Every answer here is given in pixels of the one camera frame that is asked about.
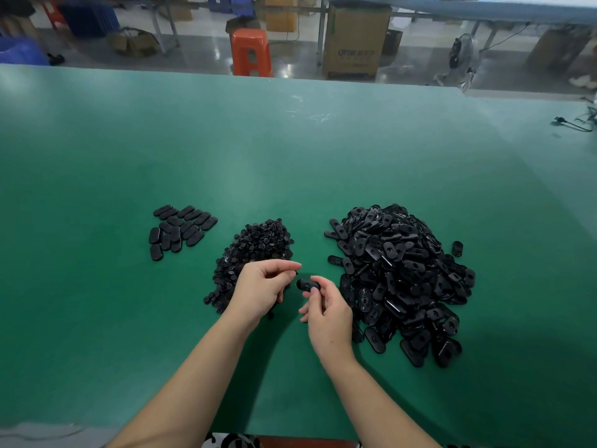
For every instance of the person's left hand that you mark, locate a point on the person's left hand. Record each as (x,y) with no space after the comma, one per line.
(254,293)

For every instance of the person's right hand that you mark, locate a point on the person's right hand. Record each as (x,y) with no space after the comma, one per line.
(332,321)

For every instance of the person's left thumb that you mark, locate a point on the person's left thumb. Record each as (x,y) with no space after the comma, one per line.
(285,277)

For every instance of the person's right thumb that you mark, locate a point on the person's right thumb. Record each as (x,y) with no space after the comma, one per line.
(308,313)

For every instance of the black oval plastic cover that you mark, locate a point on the black oval plastic cover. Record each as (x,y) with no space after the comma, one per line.
(307,285)

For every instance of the person's left forearm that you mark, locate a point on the person's left forearm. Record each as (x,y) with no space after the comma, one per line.
(186,391)

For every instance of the person's right forearm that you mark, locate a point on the person's right forearm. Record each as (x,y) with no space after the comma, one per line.
(373,405)

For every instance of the pile of small black studs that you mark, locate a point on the pile of small black studs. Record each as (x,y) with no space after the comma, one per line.
(254,247)

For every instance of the pile of black oval shells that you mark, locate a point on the pile of black oval shells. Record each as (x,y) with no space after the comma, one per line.
(401,284)

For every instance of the group of assembled black ovals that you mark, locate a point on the group of assembled black ovals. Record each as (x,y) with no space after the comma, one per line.
(179,230)

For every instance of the person's patterned clothing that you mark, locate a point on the person's patterned clothing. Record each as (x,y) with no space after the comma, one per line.
(280,441)

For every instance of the orange plastic stool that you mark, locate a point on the orange plastic stool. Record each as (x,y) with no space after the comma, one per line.
(252,53)

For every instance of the tall printed cardboard box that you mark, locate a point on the tall printed cardboard box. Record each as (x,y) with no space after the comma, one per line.
(357,41)

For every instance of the small cardboard box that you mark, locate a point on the small cardboard box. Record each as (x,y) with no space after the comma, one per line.
(281,22)

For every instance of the open cardboard box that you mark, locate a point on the open cardboard box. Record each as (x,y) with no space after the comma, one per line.
(135,41)

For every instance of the metal table leg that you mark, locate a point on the metal table leg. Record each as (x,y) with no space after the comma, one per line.
(164,23)

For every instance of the white floor fan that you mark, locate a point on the white floor fan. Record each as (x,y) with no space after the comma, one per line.
(461,55)

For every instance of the grey cloth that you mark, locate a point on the grey cloth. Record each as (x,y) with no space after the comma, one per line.
(46,436)

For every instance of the dark blue plastic bin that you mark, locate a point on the dark blue plastic bin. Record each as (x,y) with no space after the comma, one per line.
(88,18)

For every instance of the blue-topped work table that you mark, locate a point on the blue-topped work table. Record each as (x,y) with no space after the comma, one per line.
(466,6)

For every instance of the blue plastic crate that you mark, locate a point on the blue plastic crate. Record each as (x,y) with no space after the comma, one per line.
(21,52)

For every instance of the red plastic stool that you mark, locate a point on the red plastic stool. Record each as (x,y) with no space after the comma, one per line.
(51,13)

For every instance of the brown cardboard box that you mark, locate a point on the brown cardboard box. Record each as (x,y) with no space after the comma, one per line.
(557,48)

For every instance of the white shoes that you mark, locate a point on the white shoes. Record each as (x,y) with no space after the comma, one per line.
(583,81)

